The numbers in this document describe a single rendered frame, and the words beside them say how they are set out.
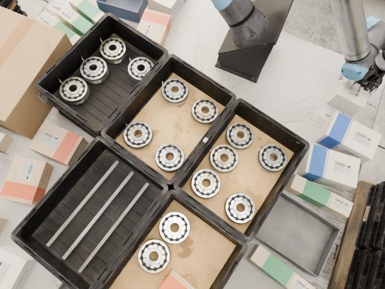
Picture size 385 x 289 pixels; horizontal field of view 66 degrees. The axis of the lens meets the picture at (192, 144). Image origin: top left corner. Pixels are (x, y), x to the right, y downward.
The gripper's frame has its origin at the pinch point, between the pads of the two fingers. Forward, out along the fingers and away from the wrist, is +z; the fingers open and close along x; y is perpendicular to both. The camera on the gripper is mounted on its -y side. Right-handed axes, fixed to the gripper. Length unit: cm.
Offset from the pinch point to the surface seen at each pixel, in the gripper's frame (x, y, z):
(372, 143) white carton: 14.6, 22.9, -2.7
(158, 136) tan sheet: -58, 65, -7
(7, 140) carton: -110, 95, 3
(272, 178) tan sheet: -15, 58, -7
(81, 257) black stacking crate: -57, 113, -6
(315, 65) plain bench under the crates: -18.2, -5.5, 6.2
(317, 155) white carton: -2.6, 39.1, -2.7
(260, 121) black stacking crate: -29, 43, -13
